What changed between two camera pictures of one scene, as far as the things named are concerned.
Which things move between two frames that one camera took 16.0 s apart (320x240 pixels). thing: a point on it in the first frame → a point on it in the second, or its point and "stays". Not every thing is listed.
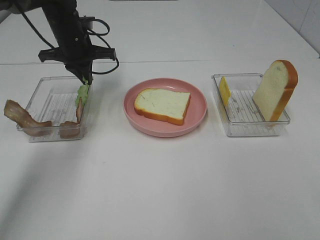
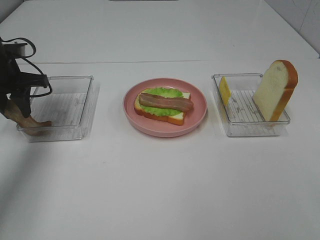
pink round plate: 164,107 stays
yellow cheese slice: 224,90 stays
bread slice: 275,90 stays
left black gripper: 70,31 → 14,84
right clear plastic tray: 241,115 stays
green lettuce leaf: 82,93 → 162,91
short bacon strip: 72,129 → 181,104
